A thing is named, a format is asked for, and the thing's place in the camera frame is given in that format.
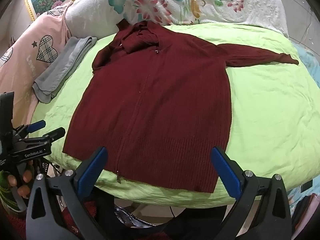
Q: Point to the light blue sheet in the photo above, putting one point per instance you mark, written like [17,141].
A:
[312,62]

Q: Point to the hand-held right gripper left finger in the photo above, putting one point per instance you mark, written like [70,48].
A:
[93,171]

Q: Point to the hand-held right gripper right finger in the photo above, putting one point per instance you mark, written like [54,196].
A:
[226,171]

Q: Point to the person's left hand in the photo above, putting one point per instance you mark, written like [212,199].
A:
[26,177]

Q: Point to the white floral blanket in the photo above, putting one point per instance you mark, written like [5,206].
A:
[200,0]

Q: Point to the folded grey cloth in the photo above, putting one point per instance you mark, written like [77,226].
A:
[62,72]

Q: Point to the light green bed sheet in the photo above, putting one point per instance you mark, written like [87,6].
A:
[262,117]

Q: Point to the pink heart-print quilt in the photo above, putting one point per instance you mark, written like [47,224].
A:
[22,62]

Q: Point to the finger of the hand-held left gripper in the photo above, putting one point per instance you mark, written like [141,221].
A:
[36,126]
[53,133]

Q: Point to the maroon knit zip sweater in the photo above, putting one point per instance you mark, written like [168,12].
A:
[155,105]

